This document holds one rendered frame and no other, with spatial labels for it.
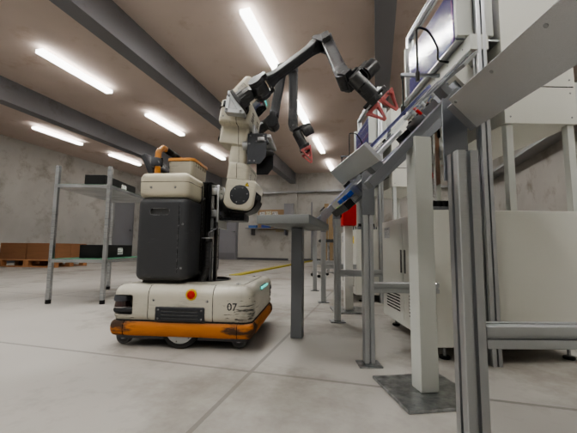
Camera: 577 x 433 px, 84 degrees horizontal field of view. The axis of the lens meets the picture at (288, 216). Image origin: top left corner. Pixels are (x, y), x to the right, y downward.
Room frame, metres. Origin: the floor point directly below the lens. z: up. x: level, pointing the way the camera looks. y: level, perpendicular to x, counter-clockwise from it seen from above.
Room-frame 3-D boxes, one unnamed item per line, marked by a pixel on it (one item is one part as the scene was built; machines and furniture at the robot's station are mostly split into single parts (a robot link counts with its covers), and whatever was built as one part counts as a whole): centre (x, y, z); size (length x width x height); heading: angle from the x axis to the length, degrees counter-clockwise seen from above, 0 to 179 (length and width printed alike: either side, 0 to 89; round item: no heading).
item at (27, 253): (7.16, 5.37, 0.25); 1.43 x 1.03 x 0.50; 77
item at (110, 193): (3.02, 1.67, 0.55); 0.91 x 0.46 x 1.10; 1
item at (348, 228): (2.41, -0.45, 0.39); 0.24 x 0.24 x 0.78; 1
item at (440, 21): (1.63, -0.80, 1.52); 0.51 x 0.13 x 0.27; 1
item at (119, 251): (3.02, 1.67, 0.41); 0.57 x 0.17 x 0.11; 1
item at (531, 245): (1.70, -0.92, 0.31); 0.70 x 0.65 x 0.62; 1
